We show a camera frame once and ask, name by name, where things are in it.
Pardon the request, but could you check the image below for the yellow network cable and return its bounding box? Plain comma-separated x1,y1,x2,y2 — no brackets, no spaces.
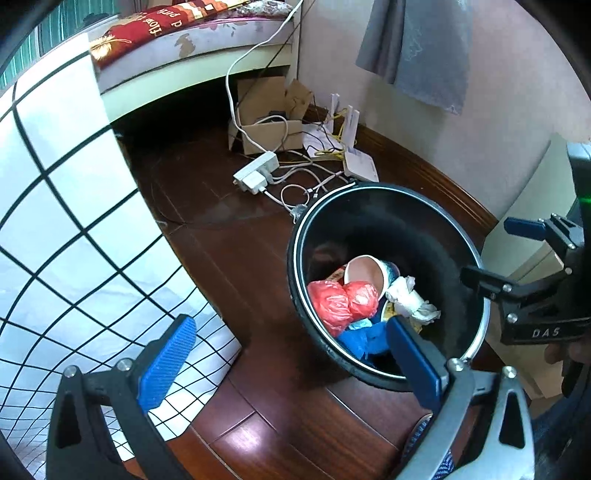
313,124,345,161

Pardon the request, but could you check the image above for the person's right hand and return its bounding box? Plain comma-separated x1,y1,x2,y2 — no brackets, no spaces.
543,342,573,370

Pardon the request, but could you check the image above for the white power cable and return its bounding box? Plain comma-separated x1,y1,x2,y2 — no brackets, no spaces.
225,0,306,160

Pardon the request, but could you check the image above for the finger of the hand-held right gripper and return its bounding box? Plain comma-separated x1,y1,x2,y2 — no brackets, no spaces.
460,265,574,311
503,214,581,253

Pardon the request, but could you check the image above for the red plastic bag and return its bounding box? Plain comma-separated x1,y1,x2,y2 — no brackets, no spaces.
307,279,380,338

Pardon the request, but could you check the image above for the white power strip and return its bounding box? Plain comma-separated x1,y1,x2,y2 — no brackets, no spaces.
233,151,280,195

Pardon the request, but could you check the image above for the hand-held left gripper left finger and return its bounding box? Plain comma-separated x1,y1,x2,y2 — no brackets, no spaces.
45,314,198,480

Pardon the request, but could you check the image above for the blue grey curtain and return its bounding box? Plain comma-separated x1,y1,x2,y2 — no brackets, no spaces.
355,0,474,116

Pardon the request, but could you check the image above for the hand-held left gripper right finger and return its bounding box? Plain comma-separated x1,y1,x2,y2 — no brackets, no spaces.
385,316,539,480

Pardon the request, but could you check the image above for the large sliding window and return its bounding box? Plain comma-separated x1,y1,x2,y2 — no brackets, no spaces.
0,0,139,89

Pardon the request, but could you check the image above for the cardboard box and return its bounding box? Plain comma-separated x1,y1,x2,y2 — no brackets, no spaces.
228,76,315,156

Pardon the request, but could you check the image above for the white black checkered tablecloth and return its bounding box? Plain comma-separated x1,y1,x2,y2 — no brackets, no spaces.
0,41,243,463

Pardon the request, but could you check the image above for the floral pillow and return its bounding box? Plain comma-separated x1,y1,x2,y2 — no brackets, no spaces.
221,0,297,20

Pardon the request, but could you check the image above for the blue cloth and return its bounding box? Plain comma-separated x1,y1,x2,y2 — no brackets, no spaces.
335,318,393,366

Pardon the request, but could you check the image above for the blue striped clothing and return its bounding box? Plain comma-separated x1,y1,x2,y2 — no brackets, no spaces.
405,414,459,480

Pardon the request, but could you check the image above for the black round trash bin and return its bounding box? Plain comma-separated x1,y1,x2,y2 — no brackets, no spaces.
287,180,491,393

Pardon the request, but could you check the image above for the blue white paper cup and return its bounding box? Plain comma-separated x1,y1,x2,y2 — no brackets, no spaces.
344,253,402,301

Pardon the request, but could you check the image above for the white router with antennas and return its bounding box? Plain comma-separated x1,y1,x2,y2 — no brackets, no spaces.
322,92,380,182

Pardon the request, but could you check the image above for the bed with floral mattress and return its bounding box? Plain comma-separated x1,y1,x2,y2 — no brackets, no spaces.
94,8,304,136

